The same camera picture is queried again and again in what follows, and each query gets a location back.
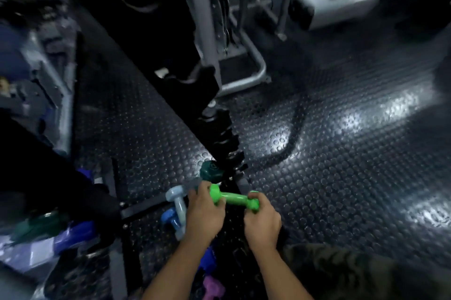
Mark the person's right hand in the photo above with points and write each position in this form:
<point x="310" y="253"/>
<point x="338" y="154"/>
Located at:
<point x="261" y="223"/>

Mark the person's left hand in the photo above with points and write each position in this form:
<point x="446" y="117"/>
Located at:
<point x="203" y="215"/>

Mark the person's left fingers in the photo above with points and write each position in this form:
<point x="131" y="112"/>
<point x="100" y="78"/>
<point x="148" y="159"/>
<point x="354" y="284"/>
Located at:
<point x="203" y="188"/>

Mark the person's right fingers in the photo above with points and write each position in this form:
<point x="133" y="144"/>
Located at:
<point x="253" y="199"/>

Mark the bright green dumbbell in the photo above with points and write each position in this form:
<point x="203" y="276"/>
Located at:
<point x="234" y="199"/>

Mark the person's left forearm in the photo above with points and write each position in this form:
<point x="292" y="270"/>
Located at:
<point x="176" y="268"/>

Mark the person's right forearm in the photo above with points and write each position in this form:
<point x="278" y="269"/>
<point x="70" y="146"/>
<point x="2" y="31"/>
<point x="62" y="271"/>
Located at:
<point x="278" y="275"/>

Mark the dark teal dumbbell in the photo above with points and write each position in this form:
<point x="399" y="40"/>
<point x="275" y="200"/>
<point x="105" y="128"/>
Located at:
<point x="211" y="170"/>

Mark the light blue dumbbell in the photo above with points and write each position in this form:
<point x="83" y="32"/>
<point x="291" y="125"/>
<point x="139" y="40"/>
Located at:
<point x="179" y="204"/>

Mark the pink dumbbell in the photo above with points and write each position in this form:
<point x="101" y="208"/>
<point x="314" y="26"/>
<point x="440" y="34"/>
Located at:
<point x="212" y="288"/>

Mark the black dumbbell rack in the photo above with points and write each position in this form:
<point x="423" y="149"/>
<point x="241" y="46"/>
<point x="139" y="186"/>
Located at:
<point x="148" y="105"/>

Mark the person's camouflage trousers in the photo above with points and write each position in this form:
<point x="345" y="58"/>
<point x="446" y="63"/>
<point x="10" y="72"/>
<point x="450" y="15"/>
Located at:
<point x="356" y="275"/>

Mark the grey weight stack machine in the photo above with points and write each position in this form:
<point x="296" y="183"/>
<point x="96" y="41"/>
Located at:
<point x="225" y="24"/>

